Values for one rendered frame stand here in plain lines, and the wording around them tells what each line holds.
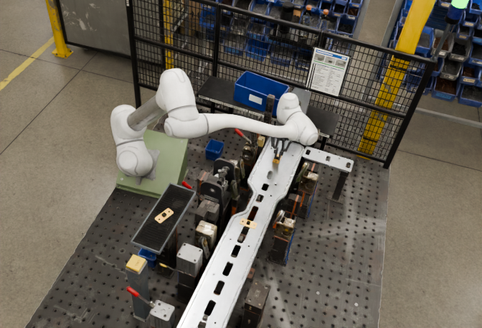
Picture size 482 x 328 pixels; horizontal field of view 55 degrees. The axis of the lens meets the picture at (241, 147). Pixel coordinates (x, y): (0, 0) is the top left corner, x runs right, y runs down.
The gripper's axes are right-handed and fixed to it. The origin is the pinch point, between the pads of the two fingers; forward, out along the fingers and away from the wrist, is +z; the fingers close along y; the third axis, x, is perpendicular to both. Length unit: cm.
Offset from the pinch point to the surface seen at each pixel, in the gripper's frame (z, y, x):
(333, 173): 36, 33, 34
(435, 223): 106, 121, 85
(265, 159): 5.7, -6.5, -2.1
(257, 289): 2, 16, -81
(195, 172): 36, -49, -3
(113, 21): 54, -205, 152
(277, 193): 5.6, 7.4, -22.8
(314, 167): 7.7, 21.0, 6.2
